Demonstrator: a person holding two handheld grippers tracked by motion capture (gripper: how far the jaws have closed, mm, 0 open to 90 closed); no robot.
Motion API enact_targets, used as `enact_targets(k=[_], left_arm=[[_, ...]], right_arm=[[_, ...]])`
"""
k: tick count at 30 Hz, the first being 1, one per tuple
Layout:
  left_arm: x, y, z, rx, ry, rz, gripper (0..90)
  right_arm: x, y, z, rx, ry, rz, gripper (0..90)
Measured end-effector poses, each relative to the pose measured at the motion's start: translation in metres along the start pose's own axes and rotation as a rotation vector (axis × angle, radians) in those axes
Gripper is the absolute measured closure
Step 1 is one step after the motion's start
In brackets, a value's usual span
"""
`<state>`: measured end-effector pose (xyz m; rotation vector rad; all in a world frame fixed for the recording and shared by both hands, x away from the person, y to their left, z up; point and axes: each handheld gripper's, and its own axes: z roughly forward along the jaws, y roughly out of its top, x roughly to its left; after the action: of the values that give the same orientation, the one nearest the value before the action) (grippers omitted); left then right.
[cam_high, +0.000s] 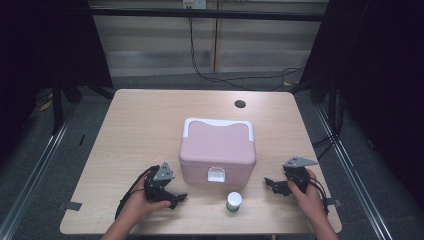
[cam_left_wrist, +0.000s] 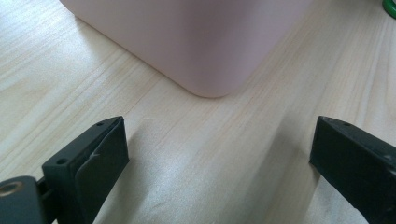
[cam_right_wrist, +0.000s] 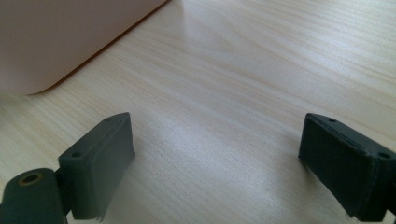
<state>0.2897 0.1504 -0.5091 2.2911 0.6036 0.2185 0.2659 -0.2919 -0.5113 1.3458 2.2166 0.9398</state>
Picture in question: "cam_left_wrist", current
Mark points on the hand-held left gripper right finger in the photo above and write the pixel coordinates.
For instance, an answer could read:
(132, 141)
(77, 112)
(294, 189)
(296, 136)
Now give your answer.
(358, 161)

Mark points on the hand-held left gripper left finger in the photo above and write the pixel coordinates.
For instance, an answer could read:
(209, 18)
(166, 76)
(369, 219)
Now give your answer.
(84, 174)

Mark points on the pink plastic storage box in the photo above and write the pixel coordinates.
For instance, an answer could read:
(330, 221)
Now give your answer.
(186, 43)

